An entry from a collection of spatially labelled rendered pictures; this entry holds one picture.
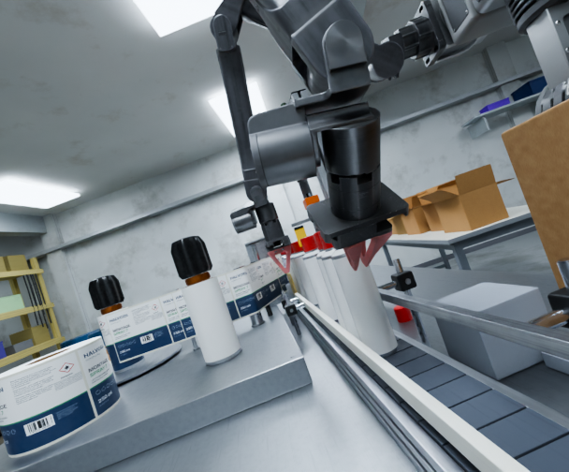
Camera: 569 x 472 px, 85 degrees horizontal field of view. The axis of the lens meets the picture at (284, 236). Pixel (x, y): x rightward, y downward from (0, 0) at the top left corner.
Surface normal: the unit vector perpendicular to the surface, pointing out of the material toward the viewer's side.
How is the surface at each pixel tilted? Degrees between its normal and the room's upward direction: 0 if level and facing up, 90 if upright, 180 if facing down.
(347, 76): 98
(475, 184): 100
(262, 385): 90
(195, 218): 90
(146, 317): 90
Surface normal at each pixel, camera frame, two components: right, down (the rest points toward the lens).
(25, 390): 0.23, -0.12
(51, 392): 0.49, -0.20
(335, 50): -0.04, 0.11
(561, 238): -0.94, 0.33
